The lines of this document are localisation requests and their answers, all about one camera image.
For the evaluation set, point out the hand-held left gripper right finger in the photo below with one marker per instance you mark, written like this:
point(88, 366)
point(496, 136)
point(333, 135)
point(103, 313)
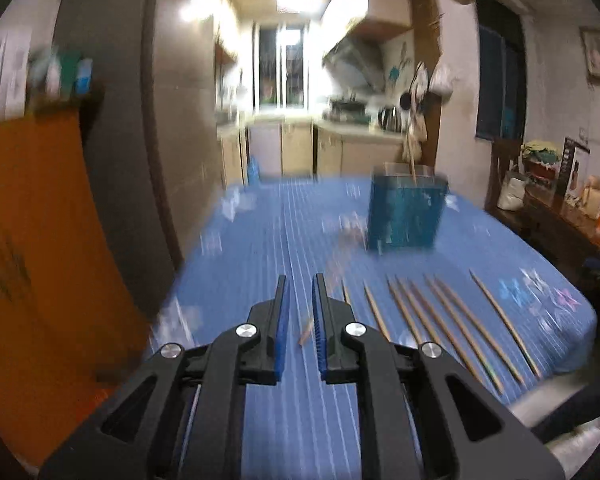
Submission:
point(319, 330)

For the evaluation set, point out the blue perforated utensil holder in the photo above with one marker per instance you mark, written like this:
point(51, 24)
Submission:
point(405, 210)

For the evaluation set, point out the grey refrigerator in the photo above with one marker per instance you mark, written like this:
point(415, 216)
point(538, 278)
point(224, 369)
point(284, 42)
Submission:
point(130, 135)

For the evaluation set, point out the row of wooden chopsticks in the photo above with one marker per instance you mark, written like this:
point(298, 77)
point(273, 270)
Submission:
point(450, 320)

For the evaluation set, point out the kitchen base cabinets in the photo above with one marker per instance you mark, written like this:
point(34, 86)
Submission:
point(365, 152)

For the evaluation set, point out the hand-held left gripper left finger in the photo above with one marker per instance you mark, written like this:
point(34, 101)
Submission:
point(282, 330)

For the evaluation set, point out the green box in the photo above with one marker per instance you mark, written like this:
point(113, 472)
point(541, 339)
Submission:
point(68, 74)

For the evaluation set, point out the white hanging plastic bag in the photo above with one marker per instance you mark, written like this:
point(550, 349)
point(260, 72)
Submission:
point(441, 79)

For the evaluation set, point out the white jar with blue label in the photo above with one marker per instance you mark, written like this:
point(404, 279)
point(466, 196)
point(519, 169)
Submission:
point(85, 77)

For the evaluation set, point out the dark curtained window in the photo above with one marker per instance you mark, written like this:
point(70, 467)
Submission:
point(500, 70)

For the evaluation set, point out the dark wooden side table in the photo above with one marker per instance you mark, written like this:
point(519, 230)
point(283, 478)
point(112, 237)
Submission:
point(555, 230)

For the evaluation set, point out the brown wooden chopstick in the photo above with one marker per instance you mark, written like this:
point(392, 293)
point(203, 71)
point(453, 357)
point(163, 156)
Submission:
point(307, 332)
point(411, 160)

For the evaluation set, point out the steel electric kettle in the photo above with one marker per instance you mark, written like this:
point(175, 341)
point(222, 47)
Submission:
point(390, 117)

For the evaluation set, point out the hanging cloth bags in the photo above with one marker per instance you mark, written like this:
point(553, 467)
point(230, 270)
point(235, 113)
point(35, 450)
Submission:
point(417, 110)

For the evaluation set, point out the kitchen window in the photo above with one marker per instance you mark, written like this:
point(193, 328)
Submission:
point(282, 67)

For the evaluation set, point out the black printed box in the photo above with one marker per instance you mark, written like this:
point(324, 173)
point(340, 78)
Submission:
point(572, 170)

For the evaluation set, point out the dark wooden chair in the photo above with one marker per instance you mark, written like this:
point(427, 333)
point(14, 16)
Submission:
point(502, 160)

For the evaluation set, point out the range hood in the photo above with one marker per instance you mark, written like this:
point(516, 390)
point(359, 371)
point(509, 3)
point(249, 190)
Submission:
point(355, 62)

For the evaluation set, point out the orange wooden cabinet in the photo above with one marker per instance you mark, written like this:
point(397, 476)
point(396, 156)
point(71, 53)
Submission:
point(45, 260)

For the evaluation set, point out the blue checked star tablecloth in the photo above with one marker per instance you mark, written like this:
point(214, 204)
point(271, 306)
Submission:
point(280, 240)

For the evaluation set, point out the gas stove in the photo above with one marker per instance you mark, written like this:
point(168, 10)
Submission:
point(350, 111)

